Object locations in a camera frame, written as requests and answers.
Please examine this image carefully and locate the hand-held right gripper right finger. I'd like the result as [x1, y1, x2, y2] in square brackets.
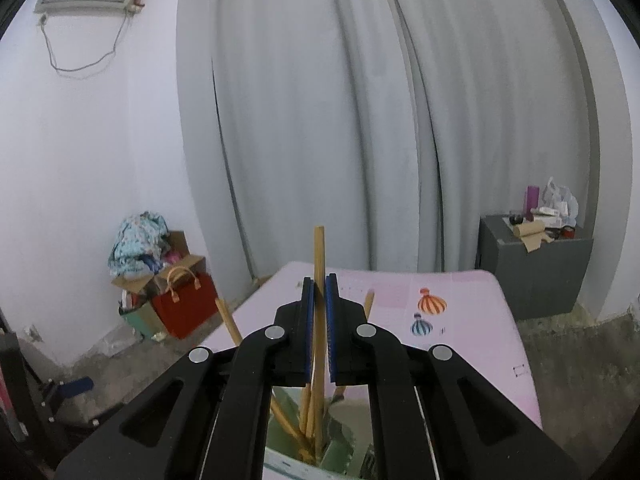
[325, 274, 583, 480]

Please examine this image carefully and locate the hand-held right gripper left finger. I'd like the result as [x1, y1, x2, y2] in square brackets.
[52, 276, 317, 480]

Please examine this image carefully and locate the bundle of wooden chopsticks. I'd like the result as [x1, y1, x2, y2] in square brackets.
[214, 287, 376, 466]

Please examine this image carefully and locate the wooden chopstick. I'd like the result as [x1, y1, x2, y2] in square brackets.
[307, 226, 327, 461]

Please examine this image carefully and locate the green perforated utensil basket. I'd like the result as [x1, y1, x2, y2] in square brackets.
[262, 385, 381, 480]

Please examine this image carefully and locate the red handbag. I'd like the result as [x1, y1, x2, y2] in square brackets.
[151, 266, 220, 341]

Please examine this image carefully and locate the pink printed tablecloth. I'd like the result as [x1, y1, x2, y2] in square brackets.
[210, 260, 543, 431]

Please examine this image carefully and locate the brown cardboard box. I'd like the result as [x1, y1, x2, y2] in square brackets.
[111, 230, 207, 306]

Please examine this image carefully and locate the green box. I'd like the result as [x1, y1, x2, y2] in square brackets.
[118, 302, 166, 341]

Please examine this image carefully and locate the grey cabinet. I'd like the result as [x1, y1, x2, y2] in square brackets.
[477, 214, 595, 321]

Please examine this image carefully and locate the brown cardboard roll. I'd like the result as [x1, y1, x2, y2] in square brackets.
[512, 220, 551, 252]

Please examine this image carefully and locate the grey curtain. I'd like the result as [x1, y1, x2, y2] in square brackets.
[176, 0, 601, 291]

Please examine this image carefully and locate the blue plastic object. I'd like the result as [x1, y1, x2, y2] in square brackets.
[47, 376, 95, 403]

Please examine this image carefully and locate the white plastic bag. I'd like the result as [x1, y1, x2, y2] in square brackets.
[542, 176, 580, 231]

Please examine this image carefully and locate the black stand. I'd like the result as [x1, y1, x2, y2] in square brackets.
[0, 330, 66, 466]

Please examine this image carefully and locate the air conditioner cable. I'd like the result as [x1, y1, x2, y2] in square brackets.
[37, 12, 128, 78]

